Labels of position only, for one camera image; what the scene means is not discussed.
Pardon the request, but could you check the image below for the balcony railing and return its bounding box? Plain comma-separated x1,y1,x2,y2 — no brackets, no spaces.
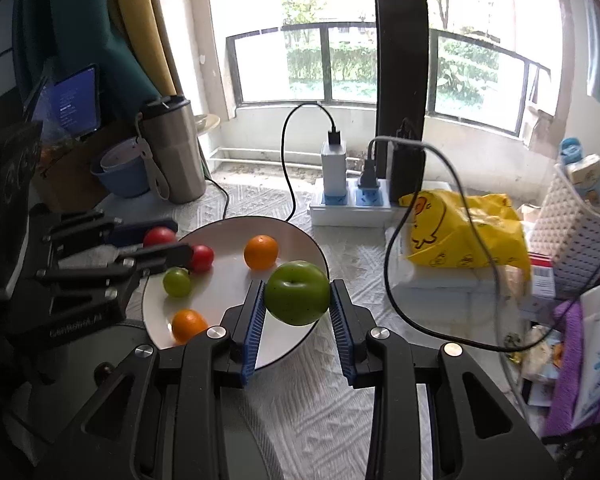
225,20,551,136

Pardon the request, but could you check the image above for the small printed carton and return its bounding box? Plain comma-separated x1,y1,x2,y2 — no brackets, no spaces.
565,154,600,208

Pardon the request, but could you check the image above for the white charger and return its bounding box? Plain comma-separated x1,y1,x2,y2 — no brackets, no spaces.
321,141,347,193

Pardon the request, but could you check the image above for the white plate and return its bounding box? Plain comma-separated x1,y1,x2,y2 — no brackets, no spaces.
141,216,329,372

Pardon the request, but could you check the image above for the yellow curtain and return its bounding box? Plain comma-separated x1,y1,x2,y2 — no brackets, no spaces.
107,0,178,98

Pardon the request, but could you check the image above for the white flat box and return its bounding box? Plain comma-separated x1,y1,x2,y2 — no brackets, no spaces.
385,225,526,321

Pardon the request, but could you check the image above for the blue capped bottle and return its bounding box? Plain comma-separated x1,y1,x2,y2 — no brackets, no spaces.
560,137,583,166

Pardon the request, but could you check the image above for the yellow plastic bag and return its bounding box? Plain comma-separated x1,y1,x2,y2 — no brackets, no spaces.
399,189,532,281

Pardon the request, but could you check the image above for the small green plum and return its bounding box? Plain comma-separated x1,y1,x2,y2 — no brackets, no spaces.
162,267,192,297

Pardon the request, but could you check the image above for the white textured tablecloth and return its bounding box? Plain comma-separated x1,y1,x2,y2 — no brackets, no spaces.
95,180,546,480

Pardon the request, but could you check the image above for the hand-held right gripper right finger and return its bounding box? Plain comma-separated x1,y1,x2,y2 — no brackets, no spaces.
327,279,563,480

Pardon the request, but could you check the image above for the thin black cable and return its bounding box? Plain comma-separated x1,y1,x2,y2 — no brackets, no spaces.
382,172,600,353

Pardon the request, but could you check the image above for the orange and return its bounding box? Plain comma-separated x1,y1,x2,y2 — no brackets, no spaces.
171,309,209,345
243,234,280,270

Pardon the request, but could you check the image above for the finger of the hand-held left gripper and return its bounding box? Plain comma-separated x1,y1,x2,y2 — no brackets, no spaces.
35,243,194,306
40,210,180,262

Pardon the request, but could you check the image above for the small red plum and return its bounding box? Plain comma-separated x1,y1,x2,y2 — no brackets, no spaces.
189,245,215,274

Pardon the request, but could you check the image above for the teal curtain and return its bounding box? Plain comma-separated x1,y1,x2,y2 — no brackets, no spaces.
12,0,161,126

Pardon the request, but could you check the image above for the red and white box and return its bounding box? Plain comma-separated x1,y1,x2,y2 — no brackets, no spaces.
527,252,556,298

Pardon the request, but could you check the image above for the white tube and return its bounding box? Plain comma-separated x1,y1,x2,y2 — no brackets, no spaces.
572,285,600,428

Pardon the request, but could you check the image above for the purple cloth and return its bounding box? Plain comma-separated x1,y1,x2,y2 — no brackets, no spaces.
542,285,600,431

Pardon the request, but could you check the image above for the small white bowl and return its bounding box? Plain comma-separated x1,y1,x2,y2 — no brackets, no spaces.
100,139,148,171

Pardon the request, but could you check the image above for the cardboard box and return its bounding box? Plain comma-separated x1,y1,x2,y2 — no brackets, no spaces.
30,120,141,216

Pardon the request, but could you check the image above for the red apple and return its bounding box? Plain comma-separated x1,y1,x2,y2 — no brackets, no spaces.
142,226,177,248

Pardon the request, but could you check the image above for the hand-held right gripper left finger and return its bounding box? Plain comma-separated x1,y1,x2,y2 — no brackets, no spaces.
35,280,268,480

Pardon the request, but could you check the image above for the white power strip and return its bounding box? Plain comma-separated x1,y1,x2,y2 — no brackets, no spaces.
308,178,453,227

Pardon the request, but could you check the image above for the stainless steel tumbler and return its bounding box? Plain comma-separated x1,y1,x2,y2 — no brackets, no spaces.
139,95,208,205

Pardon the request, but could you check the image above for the green apple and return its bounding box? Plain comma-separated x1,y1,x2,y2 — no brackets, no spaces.
264,260,332,326

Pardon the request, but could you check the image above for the round grey mat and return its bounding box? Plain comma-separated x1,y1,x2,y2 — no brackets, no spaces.
80,321,285,480

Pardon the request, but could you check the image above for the dark window frame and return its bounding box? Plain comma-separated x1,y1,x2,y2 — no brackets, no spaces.
371,0,428,141

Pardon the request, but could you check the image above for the tablet computer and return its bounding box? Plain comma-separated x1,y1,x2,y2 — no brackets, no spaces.
30,64,101,137

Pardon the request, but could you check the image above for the white woven basket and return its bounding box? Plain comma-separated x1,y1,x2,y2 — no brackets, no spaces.
527,162,600,296

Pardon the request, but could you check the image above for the blue bowl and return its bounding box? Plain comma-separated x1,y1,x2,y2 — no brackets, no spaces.
90,137,153,198

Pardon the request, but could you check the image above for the black charger cable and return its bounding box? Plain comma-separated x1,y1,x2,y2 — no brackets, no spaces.
280,102,341,223

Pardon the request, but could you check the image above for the clear plastic bag of oranges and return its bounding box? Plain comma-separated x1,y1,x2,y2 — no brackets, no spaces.
24,72,83,161

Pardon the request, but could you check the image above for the grey power cable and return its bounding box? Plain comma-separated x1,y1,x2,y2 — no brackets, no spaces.
357,135,511,361

